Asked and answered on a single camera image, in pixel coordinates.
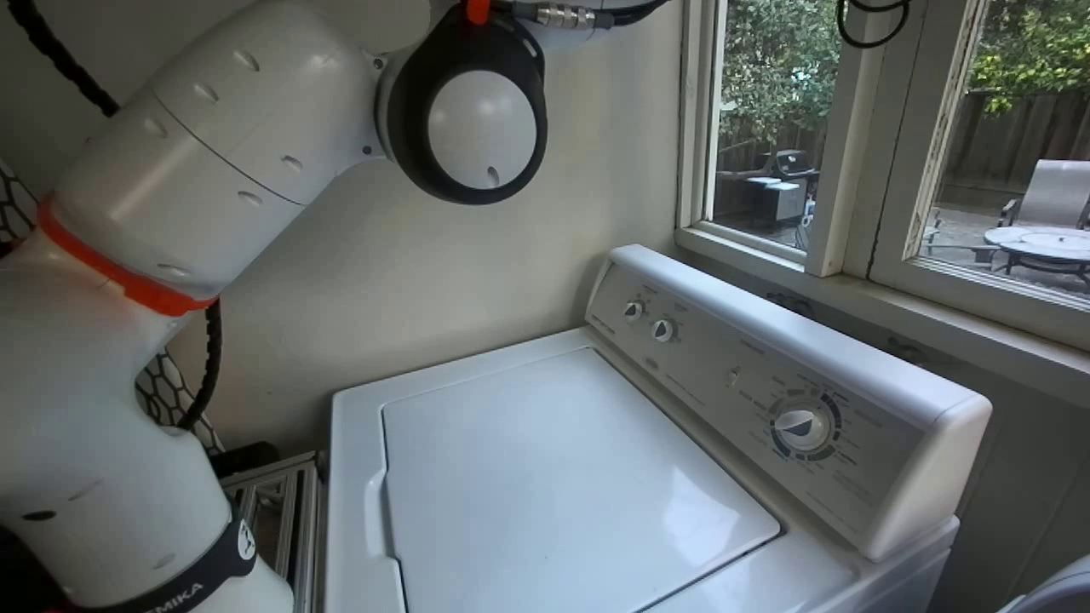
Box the white casement window sash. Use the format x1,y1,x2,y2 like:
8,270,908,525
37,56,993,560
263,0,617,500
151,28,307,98
875,0,1090,350

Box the grey patio chair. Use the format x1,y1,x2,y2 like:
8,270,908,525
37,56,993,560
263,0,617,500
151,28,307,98
1001,161,1090,228

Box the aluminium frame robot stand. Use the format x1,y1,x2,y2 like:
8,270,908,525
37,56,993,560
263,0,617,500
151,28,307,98
221,454,327,613

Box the white top-load washing machine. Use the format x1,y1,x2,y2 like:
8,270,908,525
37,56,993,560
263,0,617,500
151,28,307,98
324,246,991,613

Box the small left washer knob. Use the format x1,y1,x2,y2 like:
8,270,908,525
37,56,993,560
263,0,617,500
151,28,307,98
623,299,644,321

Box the black braided cable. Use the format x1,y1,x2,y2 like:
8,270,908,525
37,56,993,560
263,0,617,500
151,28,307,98
8,0,225,432

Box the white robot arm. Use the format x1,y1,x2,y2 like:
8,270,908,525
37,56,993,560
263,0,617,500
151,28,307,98
0,0,663,613

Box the round patio table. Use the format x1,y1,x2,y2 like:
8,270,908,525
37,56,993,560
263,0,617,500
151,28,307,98
983,224,1090,275

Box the black outdoor grill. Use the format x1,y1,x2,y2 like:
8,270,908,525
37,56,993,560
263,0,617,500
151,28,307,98
712,150,816,231

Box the large washer dial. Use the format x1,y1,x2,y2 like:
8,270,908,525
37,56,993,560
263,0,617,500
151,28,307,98
771,397,842,459

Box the small washer knob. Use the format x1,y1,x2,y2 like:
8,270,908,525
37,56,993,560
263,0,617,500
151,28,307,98
651,316,676,342
623,299,644,321

